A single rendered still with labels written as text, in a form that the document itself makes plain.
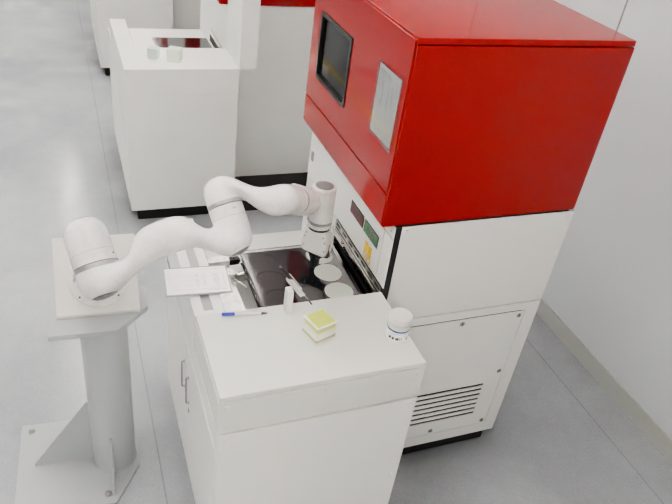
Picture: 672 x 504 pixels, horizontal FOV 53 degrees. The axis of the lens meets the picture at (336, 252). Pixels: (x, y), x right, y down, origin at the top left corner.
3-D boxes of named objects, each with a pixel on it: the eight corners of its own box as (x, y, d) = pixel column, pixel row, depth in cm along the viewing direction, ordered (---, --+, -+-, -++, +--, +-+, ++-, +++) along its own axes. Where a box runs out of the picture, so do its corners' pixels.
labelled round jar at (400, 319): (401, 328, 211) (406, 305, 206) (410, 344, 206) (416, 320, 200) (380, 332, 209) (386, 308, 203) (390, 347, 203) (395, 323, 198)
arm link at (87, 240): (82, 294, 201) (76, 284, 179) (63, 236, 203) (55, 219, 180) (122, 282, 205) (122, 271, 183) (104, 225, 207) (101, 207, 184)
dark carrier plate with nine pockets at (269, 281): (329, 245, 257) (329, 244, 257) (362, 301, 232) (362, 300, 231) (240, 254, 245) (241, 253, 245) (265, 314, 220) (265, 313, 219)
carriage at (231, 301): (226, 266, 245) (226, 260, 244) (251, 332, 218) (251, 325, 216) (204, 269, 243) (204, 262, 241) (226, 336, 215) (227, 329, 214)
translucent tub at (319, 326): (320, 324, 208) (323, 307, 204) (335, 338, 204) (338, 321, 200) (300, 332, 204) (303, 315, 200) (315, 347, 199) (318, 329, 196)
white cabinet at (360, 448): (299, 370, 327) (318, 229, 281) (376, 549, 254) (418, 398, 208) (165, 392, 304) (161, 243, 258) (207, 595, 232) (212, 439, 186)
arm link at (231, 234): (72, 252, 192) (90, 306, 191) (60, 247, 181) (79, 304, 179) (240, 199, 200) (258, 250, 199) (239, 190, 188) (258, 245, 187)
